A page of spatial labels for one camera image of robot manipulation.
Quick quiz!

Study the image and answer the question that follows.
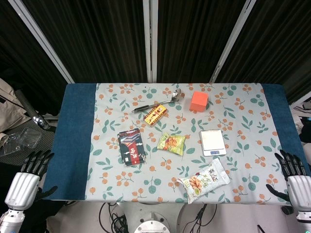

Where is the orange cube box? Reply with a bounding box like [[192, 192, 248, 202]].
[[189, 91, 209, 114]]

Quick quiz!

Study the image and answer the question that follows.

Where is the floral leaf tablecloth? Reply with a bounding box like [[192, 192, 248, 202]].
[[83, 83, 293, 206]]

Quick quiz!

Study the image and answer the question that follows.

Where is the black cable bundle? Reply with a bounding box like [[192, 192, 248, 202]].
[[181, 203, 219, 233], [99, 201, 137, 233]]

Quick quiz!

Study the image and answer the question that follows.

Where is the blue table cover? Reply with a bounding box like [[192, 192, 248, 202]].
[[41, 83, 303, 201]]

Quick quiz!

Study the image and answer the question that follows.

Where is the robot base metal flange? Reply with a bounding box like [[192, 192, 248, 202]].
[[134, 213, 172, 233]]

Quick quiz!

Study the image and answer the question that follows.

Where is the green yellow snack packet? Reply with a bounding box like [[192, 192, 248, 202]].
[[156, 132, 187, 156]]

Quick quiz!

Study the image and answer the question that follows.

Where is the yellow red flat box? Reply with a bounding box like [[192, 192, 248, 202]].
[[143, 105, 168, 127]]

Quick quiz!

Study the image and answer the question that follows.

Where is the black red snack package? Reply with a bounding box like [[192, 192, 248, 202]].
[[118, 129, 147, 167]]

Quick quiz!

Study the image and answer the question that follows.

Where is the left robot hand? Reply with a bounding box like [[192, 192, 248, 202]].
[[4, 150, 59, 209]]

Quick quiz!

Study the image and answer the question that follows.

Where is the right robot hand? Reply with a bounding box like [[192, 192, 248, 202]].
[[265, 150, 311, 207]]

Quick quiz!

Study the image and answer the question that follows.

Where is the white peanut snack bag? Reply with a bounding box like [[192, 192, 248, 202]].
[[177, 158, 231, 204]]

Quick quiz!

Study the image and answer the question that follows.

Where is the white digital kitchen scale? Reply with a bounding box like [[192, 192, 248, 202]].
[[199, 130, 227, 156]]

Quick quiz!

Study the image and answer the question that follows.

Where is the white frame post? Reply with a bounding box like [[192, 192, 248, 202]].
[[208, 0, 258, 84], [142, 0, 158, 83], [7, 0, 75, 84]]

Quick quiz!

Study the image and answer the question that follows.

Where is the metal ladle black handle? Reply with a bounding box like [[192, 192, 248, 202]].
[[131, 88, 182, 113]]

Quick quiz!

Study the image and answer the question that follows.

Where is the clear plastic tray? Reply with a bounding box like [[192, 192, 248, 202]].
[[0, 128, 41, 156]]

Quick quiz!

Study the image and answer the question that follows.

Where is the black handle chrome rod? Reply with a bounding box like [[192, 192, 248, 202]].
[[15, 89, 49, 129]]

